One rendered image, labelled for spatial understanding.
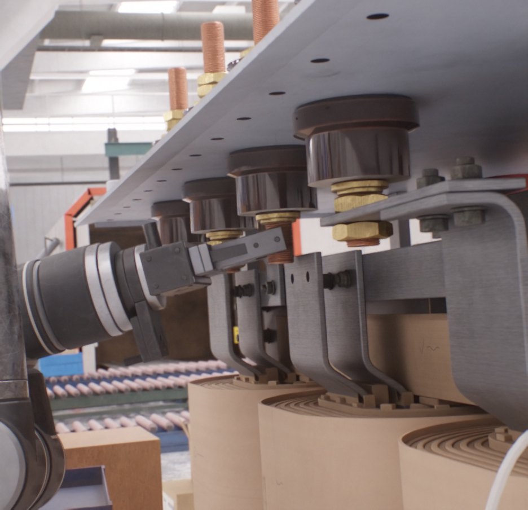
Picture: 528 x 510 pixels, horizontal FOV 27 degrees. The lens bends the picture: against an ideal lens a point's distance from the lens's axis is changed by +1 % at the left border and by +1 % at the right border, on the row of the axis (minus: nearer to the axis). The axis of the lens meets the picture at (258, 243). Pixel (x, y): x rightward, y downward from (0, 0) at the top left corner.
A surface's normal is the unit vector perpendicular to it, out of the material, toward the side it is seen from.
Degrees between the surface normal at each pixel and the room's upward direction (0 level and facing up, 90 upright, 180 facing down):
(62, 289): 82
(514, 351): 90
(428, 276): 90
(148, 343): 112
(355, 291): 90
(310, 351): 90
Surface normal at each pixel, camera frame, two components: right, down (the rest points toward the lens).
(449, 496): -0.97, 0.04
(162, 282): -0.10, -0.05
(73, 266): -0.24, -0.61
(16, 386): 0.88, -0.19
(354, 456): -0.63, 0.00
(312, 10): 0.25, 0.97
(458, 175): -0.85, 0.02
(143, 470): 0.25, -0.07
